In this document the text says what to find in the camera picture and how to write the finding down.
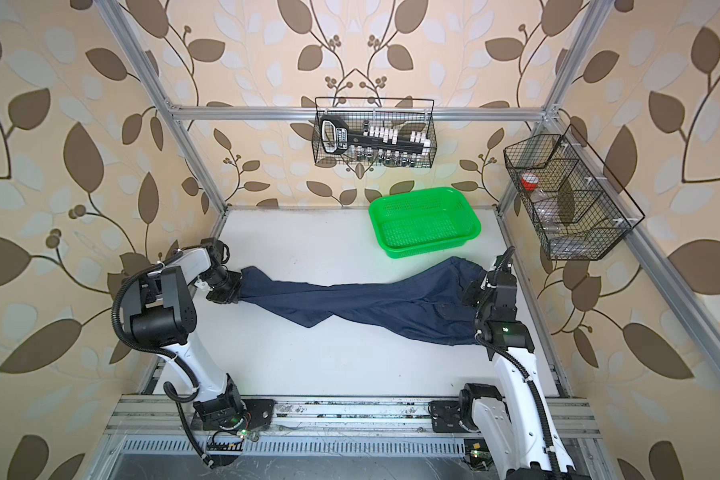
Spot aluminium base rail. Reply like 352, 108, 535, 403
83, 392, 613, 480

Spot black handheld tool in basket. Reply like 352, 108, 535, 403
319, 116, 425, 154

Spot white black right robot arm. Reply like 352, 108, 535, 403
460, 247, 589, 479

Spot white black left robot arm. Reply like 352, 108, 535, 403
111, 238, 247, 431

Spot black wire basket right wall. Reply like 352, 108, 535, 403
503, 125, 645, 261

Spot green perforated plastic basket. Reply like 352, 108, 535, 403
368, 187, 482, 259

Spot black wire basket wall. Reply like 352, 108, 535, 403
503, 125, 645, 261
311, 95, 437, 169

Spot black wire basket back wall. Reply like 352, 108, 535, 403
311, 95, 437, 169

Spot red capped clear bottle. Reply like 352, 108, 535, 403
521, 172, 560, 225

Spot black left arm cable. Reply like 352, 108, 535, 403
110, 263, 217, 469

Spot dark blue denim trousers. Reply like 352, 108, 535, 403
239, 257, 487, 346

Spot aluminium frame structure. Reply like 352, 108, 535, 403
92, 0, 720, 409

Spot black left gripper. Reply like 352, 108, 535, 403
199, 269, 243, 305

